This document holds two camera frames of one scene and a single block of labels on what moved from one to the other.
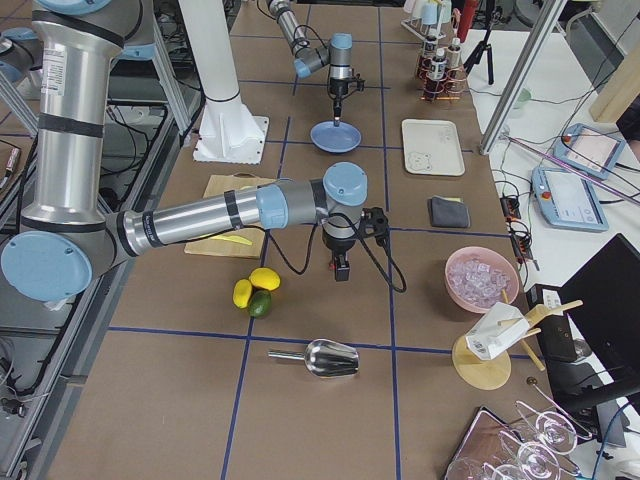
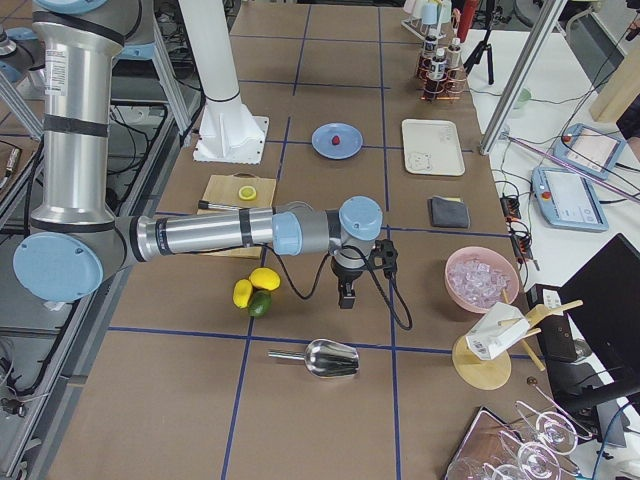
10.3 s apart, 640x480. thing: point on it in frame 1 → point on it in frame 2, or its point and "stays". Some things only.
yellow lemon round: x=264 y=277 stays
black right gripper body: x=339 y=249 → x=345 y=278
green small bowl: x=524 y=97 stays
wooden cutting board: x=229 y=248 stays
